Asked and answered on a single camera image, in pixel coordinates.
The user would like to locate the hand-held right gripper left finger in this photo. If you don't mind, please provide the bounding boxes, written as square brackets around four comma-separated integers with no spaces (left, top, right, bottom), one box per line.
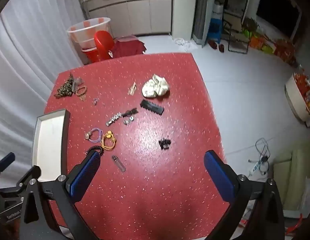
[19,150,103,240]

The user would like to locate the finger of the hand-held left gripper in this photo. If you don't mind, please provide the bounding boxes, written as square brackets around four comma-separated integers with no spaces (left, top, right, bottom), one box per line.
[0,152,16,174]
[10,166,42,193]

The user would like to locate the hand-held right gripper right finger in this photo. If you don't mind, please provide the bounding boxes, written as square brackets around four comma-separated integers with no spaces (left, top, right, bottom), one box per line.
[203,150,286,240]

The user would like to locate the white shallow tray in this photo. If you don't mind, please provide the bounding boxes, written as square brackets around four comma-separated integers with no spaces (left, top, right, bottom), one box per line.
[32,109,71,182]

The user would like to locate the yellow hair tie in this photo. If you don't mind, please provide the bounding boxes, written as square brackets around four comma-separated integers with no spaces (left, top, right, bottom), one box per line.
[101,130,118,151]

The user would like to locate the purple hair tie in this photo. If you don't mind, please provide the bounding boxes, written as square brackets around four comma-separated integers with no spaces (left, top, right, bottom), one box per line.
[85,127,104,140]

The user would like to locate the small black claw clip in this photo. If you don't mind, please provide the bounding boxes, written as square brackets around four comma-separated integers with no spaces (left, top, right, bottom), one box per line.
[159,138,172,150]

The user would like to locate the black comb hair clip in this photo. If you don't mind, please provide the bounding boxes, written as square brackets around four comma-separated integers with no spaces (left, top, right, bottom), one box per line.
[140,99,165,116]

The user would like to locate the cream white scrunchie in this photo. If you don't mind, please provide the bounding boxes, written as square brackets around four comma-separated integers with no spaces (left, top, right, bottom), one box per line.
[141,74,170,98]

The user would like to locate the white power strip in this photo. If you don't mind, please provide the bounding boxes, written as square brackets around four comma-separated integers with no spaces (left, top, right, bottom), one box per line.
[248,160,261,177]

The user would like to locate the silver rhinestone hair clip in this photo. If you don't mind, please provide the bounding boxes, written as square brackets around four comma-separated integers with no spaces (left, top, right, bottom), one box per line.
[106,113,123,127]

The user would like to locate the light green sofa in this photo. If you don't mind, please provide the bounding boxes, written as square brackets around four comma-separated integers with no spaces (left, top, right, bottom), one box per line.
[273,148,310,212]

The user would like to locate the dark brown hair clip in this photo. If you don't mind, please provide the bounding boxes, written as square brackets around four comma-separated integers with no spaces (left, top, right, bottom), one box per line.
[121,107,138,118]

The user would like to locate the leopard print scrunchie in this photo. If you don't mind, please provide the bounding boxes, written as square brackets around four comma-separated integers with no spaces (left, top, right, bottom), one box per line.
[54,73,75,98]

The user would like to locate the clear plastic hair claw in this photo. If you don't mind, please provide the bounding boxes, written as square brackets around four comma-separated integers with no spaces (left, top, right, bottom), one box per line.
[72,78,84,92]

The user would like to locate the white toy storage box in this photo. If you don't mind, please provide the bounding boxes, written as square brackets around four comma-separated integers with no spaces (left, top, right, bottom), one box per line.
[285,72,310,128]

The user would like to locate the red bucket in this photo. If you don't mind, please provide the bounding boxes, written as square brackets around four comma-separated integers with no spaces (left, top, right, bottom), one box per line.
[82,47,101,63]

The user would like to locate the white curtain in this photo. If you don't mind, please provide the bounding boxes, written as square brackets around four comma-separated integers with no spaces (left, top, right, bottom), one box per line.
[0,0,89,188]

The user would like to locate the red slippers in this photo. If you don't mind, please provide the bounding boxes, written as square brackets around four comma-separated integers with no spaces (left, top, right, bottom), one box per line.
[207,40,226,53]

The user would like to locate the red plastic chair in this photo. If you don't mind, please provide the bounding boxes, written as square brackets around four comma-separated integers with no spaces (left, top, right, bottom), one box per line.
[94,31,116,61]

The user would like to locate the white cloth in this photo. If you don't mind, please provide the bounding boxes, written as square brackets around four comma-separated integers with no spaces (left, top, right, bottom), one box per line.
[173,38,196,52]

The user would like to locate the pile of colourful toys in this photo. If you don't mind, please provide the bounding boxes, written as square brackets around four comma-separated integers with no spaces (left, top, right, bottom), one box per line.
[242,17,298,67]

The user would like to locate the blue plastic stool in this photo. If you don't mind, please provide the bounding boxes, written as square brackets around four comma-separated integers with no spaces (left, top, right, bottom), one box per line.
[209,18,223,44]

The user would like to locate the grey curtain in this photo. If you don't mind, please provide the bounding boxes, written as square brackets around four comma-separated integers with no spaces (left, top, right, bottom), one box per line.
[192,0,218,47]

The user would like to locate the black spiral hair tie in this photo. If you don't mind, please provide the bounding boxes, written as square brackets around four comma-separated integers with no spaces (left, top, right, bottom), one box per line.
[86,145,104,158]

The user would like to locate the black cable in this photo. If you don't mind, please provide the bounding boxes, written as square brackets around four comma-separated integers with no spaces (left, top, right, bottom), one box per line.
[255,138,271,167]

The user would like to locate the wooden bead bracelet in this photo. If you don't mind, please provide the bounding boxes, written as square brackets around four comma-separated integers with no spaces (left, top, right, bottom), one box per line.
[74,86,88,102]

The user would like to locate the black frame standing mirror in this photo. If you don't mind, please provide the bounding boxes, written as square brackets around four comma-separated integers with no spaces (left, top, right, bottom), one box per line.
[223,0,253,54]

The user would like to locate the beige wall cabinet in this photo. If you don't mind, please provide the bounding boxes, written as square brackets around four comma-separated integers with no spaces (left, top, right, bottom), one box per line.
[81,0,174,39]

